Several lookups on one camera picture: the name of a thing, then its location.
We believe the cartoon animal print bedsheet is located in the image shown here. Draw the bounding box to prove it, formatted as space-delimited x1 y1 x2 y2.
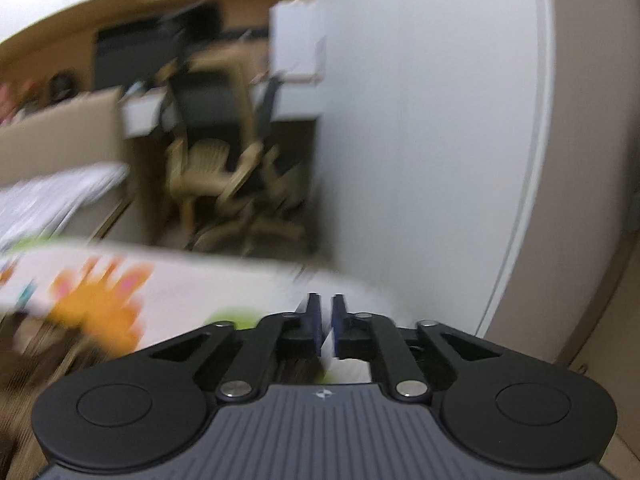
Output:
0 237 417 391

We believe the beige mesh office chair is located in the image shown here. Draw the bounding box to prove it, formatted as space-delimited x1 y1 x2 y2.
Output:
163 50 308 254

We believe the white desk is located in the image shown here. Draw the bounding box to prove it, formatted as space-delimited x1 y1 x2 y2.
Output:
120 81 324 139

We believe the beige bed headboard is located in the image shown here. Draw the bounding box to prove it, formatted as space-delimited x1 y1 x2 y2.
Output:
1 90 152 249

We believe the white quilted mattress pad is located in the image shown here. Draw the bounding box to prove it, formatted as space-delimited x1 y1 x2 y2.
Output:
1 162 129 252

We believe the black computer monitor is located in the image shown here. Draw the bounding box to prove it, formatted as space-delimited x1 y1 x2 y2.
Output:
93 2 222 90

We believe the white paper on wall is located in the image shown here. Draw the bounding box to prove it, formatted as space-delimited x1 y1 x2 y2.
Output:
269 0 326 81

